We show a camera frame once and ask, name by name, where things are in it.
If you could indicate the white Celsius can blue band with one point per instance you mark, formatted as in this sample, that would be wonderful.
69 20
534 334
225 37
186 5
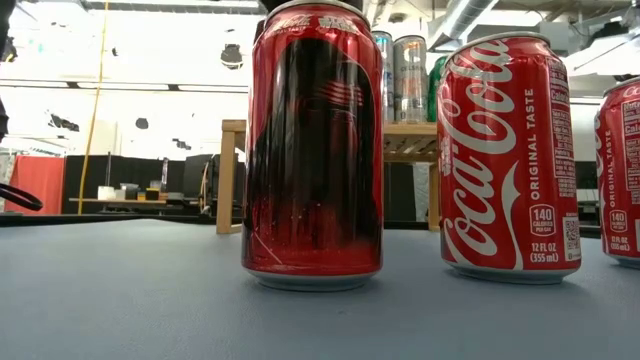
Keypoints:
389 80

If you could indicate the red Star Wars cola can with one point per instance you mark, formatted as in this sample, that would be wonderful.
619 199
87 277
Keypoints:
315 150

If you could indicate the white Celsius can yellow band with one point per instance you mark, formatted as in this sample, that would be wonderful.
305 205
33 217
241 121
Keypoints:
410 80

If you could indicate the green Sprite can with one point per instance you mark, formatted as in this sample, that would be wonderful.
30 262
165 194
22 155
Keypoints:
432 100

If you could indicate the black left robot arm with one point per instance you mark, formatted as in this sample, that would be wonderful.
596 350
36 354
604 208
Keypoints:
5 25

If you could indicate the wooden slatted shelf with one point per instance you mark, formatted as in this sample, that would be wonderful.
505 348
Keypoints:
227 175

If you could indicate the yellow black box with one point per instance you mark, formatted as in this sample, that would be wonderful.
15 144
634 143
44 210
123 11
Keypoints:
152 194

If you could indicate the black cup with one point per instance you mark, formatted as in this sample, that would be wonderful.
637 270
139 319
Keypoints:
131 191

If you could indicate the wooden desk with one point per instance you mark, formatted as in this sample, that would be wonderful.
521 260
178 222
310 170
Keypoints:
125 201

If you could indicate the white box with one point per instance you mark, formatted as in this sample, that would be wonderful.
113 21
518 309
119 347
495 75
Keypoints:
107 192

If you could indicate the red partition panel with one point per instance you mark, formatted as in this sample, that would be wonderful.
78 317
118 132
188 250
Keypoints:
35 185

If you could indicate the small dark wall fixture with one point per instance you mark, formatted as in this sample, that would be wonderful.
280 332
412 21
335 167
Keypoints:
181 144

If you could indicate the round dark wall fixture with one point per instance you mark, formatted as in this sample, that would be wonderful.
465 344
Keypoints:
142 123

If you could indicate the silver ceiling duct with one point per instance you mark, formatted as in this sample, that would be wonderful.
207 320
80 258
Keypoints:
465 17

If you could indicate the dark wall-mounted device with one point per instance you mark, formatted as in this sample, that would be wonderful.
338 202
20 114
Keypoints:
65 124

